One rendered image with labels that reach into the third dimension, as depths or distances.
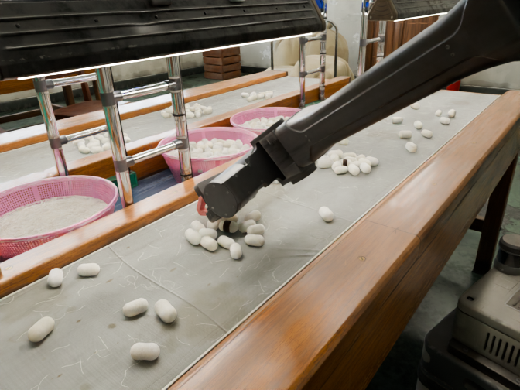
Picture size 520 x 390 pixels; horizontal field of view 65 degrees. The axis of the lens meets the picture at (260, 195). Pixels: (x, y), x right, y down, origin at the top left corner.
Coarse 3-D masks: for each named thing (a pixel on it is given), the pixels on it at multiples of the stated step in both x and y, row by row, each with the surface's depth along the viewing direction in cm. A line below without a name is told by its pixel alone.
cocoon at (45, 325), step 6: (42, 318) 50; (48, 318) 50; (36, 324) 49; (42, 324) 49; (48, 324) 50; (54, 324) 51; (30, 330) 49; (36, 330) 49; (42, 330) 49; (48, 330) 50; (30, 336) 48; (36, 336) 48; (42, 336) 49
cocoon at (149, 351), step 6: (132, 348) 46; (138, 348) 46; (144, 348) 46; (150, 348) 46; (156, 348) 46; (132, 354) 45; (138, 354) 45; (144, 354) 45; (150, 354) 45; (156, 354) 46; (150, 360) 46
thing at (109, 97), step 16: (160, 0) 53; (240, 0) 64; (176, 64) 78; (176, 80) 79; (112, 96) 69; (128, 96) 72; (176, 96) 80; (112, 112) 70; (176, 112) 82; (112, 128) 71; (176, 128) 83; (112, 144) 72; (176, 144) 83; (128, 160) 75; (128, 176) 76; (192, 176) 90; (128, 192) 76
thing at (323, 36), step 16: (320, 0) 156; (320, 32) 161; (304, 48) 152; (320, 48) 163; (304, 64) 154; (320, 64) 165; (304, 80) 157; (320, 80) 168; (304, 96) 159; (320, 96) 171
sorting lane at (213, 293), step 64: (384, 128) 123; (448, 128) 121; (320, 192) 85; (384, 192) 84; (128, 256) 66; (192, 256) 65; (256, 256) 64; (0, 320) 53; (64, 320) 53; (128, 320) 52; (192, 320) 52; (0, 384) 44; (64, 384) 44; (128, 384) 43
